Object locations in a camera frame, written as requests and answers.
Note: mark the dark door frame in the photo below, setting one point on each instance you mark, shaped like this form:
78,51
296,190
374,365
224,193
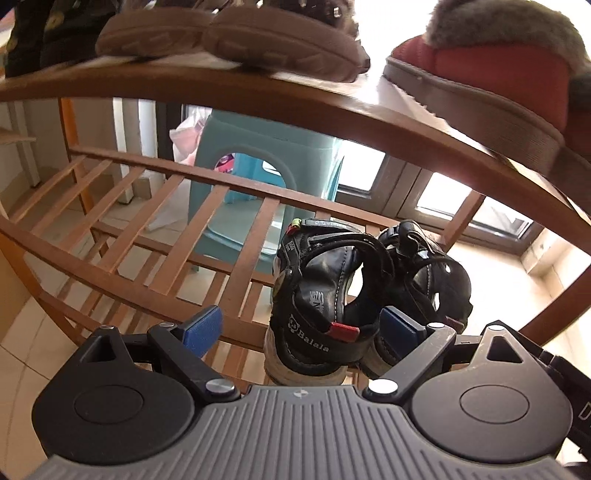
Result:
401,184

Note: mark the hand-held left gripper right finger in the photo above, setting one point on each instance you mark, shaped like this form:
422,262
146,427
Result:
399,330

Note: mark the pink plastic bag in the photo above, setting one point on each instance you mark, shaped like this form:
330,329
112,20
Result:
184,138

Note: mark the black sneaker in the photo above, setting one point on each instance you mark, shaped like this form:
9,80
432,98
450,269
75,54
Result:
69,32
23,37

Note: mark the wooden shoe rack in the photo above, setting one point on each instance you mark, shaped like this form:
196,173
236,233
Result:
184,87

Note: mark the beige sport sandal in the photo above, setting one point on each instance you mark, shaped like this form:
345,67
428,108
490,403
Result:
152,32
286,46

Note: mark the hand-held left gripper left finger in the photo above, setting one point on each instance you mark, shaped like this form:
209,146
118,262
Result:
203,330

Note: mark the teal plastic stool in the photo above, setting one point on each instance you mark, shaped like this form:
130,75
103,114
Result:
286,147

